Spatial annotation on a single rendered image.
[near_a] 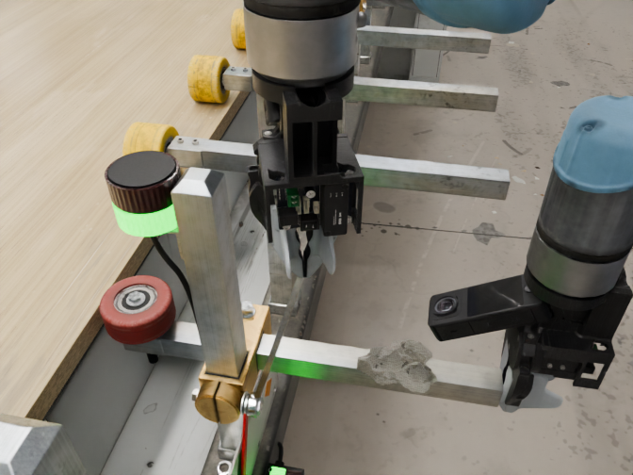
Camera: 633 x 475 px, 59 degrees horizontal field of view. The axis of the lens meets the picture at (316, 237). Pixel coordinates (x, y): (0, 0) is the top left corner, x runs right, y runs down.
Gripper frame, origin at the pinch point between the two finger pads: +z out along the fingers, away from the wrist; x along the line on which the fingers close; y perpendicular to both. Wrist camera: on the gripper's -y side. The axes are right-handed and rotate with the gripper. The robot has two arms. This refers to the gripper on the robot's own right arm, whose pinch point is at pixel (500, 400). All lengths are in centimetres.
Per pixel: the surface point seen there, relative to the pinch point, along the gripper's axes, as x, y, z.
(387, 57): 262, -32, 67
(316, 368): -1.6, -20.6, -2.9
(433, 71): 250, -7, 68
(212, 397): -8.5, -30.2, -5.0
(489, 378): -0.1, -1.9, -3.7
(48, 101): 44, -79, -9
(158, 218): -6.4, -32.5, -26.4
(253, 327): 1.3, -28.5, -5.1
